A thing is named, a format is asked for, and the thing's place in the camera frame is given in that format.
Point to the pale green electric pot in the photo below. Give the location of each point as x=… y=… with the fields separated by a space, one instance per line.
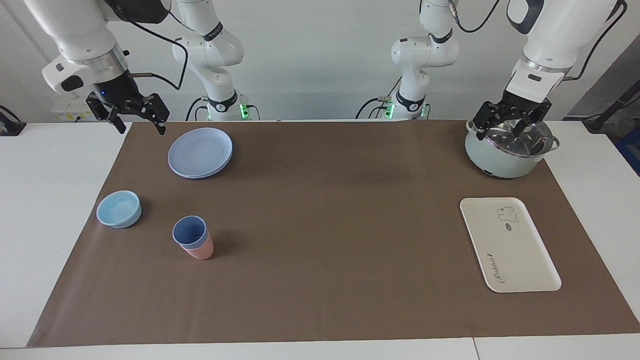
x=500 y=164

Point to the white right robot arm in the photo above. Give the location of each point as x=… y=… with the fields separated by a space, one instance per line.
x=85 y=30

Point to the dark blue plastic cup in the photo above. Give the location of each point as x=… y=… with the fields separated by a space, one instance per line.
x=187 y=232

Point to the black desk clamp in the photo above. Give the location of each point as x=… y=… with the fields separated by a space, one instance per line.
x=10 y=127

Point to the pink plastic cup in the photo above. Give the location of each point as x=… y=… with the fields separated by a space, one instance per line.
x=200 y=252

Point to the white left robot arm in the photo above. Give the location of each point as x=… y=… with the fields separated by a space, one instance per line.
x=565 y=30

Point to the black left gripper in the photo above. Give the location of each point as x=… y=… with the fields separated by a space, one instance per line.
x=525 y=105

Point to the glass pot lid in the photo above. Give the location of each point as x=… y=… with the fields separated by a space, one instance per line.
x=505 y=142

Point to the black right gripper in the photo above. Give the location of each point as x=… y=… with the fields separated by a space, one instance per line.
x=117 y=92

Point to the white socket box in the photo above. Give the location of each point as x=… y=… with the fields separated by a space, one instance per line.
x=70 y=113

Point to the cream tray with rabbit print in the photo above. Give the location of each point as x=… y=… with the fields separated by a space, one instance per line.
x=510 y=250

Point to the brown table mat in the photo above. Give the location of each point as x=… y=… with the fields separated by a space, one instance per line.
x=325 y=250

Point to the blue round plate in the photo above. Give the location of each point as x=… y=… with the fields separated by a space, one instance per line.
x=200 y=152

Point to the blue crate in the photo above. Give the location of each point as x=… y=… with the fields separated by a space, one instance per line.
x=631 y=150

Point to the light blue bowl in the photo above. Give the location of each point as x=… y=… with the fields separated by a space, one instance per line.
x=118 y=210

